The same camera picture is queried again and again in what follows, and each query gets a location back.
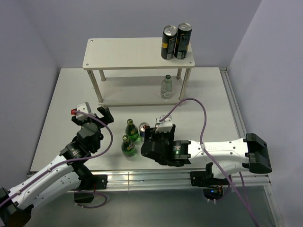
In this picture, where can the clear Chang bottle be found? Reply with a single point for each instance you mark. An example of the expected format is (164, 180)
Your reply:
(166, 87)

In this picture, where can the blue silver can left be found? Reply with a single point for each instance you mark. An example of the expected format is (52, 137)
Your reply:
(142, 128)

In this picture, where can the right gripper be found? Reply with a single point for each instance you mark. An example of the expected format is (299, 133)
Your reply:
(151, 132)

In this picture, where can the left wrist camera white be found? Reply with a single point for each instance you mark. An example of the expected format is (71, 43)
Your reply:
(83, 107)

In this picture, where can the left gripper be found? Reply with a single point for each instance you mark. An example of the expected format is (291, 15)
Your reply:
(107, 117)

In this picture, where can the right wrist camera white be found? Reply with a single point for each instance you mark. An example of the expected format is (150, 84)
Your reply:
(166, 124)

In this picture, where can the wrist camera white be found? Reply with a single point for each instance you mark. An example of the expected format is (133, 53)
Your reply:
(166, 124)
(83, 107)

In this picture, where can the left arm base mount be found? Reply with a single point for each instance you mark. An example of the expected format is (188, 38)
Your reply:
(85, 192)

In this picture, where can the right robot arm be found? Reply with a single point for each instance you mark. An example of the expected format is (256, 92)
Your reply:
(222, 158)

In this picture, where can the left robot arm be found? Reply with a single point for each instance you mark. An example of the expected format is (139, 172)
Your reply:
(67, 172)

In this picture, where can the black tall can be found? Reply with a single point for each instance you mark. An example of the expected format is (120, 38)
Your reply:
(169, 36)
(182, 40)

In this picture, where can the green perrier bottle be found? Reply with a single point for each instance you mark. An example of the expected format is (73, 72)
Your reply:
(132, 130)
(128, 147)

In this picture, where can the black tall can right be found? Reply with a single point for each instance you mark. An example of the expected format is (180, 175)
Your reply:
(182, 40)

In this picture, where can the aluminium rail frame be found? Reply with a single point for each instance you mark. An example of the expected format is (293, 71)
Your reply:
(211, 113)

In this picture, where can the white two-tier shelf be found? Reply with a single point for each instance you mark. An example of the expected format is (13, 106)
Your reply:
(129, 71)

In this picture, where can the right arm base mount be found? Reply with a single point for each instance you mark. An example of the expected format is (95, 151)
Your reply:
(214, 189)

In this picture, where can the black tall can left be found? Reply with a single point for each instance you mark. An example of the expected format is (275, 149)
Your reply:
(169, 36)

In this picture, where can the green Perrier bottle front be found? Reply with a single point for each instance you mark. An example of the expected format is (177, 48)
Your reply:
(128, 147)

